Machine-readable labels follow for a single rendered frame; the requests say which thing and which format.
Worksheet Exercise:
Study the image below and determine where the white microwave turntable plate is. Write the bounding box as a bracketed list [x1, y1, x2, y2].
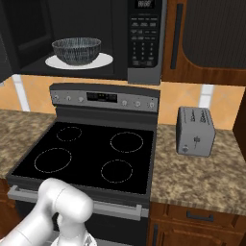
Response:
[44, 52, 114, 71]

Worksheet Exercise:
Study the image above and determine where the grey patterned bowl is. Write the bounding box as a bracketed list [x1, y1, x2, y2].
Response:
[51, 37, 103, 66]

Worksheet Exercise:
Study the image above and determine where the black microwave oven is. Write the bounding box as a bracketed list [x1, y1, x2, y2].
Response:
[0, 0, 168, 86]

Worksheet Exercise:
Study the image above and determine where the brown base cupboard door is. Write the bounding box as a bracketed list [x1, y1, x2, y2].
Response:
[146, 218, 246, 246]

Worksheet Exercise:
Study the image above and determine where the microwave door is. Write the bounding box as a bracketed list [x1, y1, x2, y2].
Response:
[0, 0, 22, 84]

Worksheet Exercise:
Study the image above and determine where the black stove with hob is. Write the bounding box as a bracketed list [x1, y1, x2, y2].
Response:
[5, 82, 161, 246]

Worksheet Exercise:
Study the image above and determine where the silver toaster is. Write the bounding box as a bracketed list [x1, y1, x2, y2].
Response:
[175, 106, 217, 158]

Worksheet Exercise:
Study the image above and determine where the dark brown tall cupboard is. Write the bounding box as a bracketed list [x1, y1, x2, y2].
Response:
[232, 86, 246, 154]

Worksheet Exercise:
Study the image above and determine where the brown wooden drawer front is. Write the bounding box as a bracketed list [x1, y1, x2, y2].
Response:
[150, 202, 246, 237]

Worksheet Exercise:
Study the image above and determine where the brown wooden base cupboard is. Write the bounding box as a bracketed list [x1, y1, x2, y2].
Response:
[0, 178, 22, 239]

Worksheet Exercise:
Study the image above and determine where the silver oven door handle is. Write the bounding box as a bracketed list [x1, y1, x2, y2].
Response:
[7, 184, 150, 222]

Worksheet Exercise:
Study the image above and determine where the black cupboard door handle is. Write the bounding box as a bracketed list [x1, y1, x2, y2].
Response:
[169, 3, 185, 70]

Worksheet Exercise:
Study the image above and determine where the black base cupboard handle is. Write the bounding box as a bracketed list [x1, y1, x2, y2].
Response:
[152, 223, 160, 246]

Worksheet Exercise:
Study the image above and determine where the brown wall cupboard door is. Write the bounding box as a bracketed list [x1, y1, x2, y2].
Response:
[160, 0, 246, 86]

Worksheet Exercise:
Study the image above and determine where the black drawer handle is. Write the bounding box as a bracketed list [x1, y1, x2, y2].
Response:
[186, 210, 215, 223]

